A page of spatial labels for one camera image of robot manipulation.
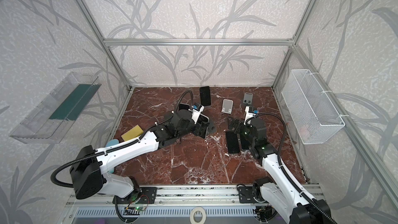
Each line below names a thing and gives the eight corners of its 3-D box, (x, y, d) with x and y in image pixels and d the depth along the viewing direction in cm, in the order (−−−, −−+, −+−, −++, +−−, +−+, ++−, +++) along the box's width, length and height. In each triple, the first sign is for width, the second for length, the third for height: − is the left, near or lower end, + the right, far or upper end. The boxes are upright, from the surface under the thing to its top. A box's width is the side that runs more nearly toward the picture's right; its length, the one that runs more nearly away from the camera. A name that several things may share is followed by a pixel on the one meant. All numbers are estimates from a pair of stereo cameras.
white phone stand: (221, 112, 108) (221, 105, 101) (222, 106, 112) (223, 98, 105) (231, 114, 107) (232, 106, 101) (232, 107, 111) (233, 100, 104)
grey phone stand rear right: (242, 105, 112) (244, 98, 107) (244, 94, 119) (245, 87, 113) (250, 106, 111) (252, 100, 106) (251, 95, 118) (253, 89, 113)
